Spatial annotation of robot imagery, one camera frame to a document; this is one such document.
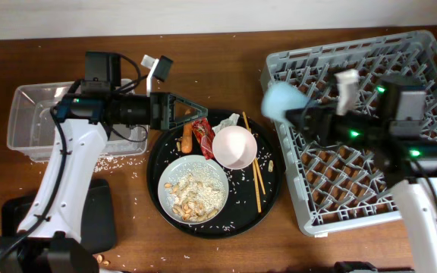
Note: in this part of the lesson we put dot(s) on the white tissue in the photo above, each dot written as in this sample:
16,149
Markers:
230,121

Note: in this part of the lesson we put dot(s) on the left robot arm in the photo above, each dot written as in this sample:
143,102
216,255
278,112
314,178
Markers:
48,238

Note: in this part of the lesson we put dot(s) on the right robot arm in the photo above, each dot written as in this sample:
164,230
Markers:
407,160

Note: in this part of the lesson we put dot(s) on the grey dishwasher rack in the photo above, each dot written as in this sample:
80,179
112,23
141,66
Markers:
340,189

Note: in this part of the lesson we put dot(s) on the red snack wrapper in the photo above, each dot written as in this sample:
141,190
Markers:
204,136

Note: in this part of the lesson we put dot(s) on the peanut on tray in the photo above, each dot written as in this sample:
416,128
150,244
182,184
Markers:
270,166

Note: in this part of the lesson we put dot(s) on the light blue cup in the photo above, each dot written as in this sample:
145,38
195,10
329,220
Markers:
279,98

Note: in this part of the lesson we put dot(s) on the black rectangular tray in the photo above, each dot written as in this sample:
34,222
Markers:
98,231

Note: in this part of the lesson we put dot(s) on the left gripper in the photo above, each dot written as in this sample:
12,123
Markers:
161,122

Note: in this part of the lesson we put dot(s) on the clear plastic bin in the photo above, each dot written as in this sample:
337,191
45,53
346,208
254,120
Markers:
31,130

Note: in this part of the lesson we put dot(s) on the grey plate with scraps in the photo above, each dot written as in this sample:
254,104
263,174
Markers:
193,190

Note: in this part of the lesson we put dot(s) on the orange carrot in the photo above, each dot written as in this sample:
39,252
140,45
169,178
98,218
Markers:
187,138

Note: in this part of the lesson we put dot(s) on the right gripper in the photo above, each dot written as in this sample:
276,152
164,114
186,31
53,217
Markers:
322,117

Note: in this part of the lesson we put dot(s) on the pink bowl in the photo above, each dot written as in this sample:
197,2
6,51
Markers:
234,147

